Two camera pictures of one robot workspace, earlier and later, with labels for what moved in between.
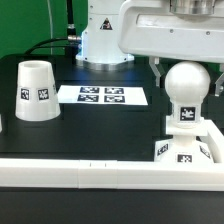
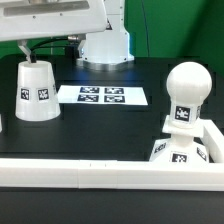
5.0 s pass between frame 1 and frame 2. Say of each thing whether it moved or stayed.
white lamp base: stayed
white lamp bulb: stayed
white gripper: moved
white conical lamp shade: stayed
